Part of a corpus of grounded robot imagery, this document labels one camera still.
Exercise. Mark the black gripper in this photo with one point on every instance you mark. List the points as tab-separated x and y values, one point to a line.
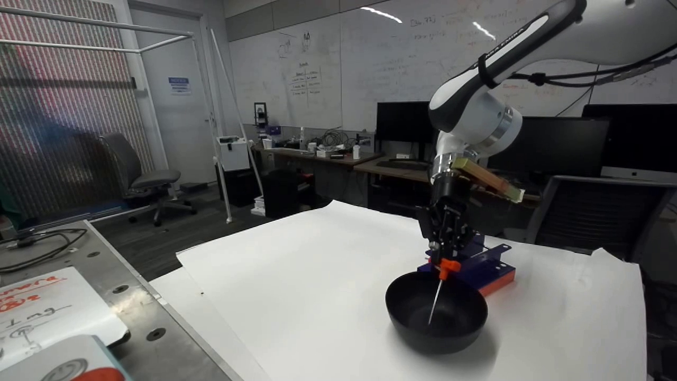
445	222

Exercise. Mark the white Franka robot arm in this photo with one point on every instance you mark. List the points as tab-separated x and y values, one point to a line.
478	118

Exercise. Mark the black bowl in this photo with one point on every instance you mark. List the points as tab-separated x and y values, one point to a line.
451	317

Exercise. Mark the black computer monitor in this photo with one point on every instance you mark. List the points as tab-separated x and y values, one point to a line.
404	128

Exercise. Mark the white paper table cover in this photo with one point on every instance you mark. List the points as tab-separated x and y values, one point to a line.
309	296

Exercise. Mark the wooden desk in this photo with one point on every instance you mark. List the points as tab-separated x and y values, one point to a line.
330	156

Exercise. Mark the black mesh chair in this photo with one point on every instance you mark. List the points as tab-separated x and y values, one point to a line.
592	215

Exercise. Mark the wide black monitor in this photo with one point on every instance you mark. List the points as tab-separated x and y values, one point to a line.
556	149

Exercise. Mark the black monitor with white base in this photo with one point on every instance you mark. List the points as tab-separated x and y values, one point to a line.
636	138

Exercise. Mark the white door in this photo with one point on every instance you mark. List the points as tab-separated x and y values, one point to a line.
181	134

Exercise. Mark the grey metal table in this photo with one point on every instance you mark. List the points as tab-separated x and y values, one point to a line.
161	330

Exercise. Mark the blue door sign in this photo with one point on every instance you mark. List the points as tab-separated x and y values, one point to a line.
179	83

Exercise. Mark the grey office chair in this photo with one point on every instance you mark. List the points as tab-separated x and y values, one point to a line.
133	176

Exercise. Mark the white and red label object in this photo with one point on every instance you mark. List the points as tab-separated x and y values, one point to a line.
64	363

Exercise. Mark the white sheet with handwriting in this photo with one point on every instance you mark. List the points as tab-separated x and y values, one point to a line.
48	310

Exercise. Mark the tan wrist camera mount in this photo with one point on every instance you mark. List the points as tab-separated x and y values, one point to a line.
494	180

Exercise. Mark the black wall device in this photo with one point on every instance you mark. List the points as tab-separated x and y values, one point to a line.
261	115

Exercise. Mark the white pipe frame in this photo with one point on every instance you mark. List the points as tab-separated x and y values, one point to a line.
234	155

